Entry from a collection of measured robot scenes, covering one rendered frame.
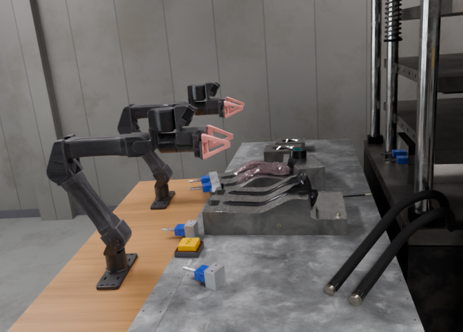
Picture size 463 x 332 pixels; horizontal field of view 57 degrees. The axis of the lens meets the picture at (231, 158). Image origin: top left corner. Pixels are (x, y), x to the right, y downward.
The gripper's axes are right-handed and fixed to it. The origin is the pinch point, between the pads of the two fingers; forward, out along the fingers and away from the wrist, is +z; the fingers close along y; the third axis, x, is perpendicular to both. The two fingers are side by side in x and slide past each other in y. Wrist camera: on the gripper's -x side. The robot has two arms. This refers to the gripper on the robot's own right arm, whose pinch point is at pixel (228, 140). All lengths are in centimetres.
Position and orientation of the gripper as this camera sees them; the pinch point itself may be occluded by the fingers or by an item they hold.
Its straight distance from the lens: 119.5
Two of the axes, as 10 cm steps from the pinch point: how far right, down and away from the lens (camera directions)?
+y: 0.8, -2.7, 9.6
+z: 9.9, -0.4, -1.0
